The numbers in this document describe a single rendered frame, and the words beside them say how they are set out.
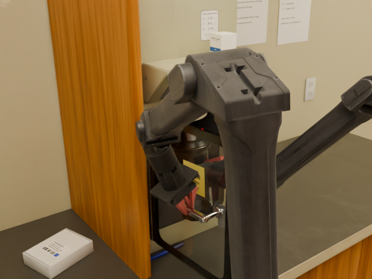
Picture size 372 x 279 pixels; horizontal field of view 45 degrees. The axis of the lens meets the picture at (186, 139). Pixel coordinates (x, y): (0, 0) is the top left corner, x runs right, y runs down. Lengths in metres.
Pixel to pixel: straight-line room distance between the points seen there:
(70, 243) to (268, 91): 1.01
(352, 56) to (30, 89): 1.71
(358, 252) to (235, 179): 1.21
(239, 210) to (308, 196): 1.21
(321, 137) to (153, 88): 0.41
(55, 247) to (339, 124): 0.86
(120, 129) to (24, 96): 0.46
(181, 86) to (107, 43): 0.60
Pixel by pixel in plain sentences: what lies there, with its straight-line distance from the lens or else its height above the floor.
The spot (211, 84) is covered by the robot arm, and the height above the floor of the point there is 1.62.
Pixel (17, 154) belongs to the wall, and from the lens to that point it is 1.54.
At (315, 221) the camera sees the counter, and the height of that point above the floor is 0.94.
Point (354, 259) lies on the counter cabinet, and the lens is 1.68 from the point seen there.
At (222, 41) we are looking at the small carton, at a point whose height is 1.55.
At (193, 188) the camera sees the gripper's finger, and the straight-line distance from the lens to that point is 1.00.
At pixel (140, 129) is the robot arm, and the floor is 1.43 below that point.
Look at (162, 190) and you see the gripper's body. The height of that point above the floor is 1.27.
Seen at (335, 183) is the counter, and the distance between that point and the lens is 1.84.
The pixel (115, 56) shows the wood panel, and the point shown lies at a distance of 1.08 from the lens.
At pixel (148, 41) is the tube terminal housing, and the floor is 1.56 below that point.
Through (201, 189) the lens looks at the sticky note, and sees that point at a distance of 1.07.
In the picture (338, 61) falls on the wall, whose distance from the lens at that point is 2.47.
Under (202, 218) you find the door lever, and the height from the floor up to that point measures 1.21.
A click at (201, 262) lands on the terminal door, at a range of 1.18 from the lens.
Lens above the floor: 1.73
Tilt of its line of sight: 21 degrees down
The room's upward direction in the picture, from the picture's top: 1 degrees counter-clockwise
